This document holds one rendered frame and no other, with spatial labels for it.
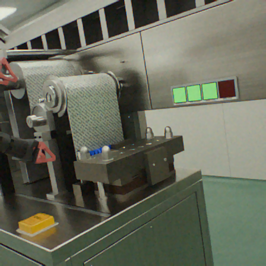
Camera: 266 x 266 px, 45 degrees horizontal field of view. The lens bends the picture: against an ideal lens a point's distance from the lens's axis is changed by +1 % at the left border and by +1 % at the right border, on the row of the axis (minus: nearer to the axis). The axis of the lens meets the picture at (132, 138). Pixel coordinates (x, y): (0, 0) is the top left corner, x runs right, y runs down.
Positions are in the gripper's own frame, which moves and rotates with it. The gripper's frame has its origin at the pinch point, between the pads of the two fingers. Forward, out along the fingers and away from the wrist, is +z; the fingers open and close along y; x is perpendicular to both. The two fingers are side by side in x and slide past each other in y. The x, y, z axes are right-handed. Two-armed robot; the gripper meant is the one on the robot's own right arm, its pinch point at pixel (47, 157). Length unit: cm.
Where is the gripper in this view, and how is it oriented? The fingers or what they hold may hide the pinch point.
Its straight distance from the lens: 105.7
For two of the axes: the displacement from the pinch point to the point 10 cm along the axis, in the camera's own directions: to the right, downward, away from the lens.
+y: 7.2, -0.1, -6.9
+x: 2.1, -9.5, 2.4
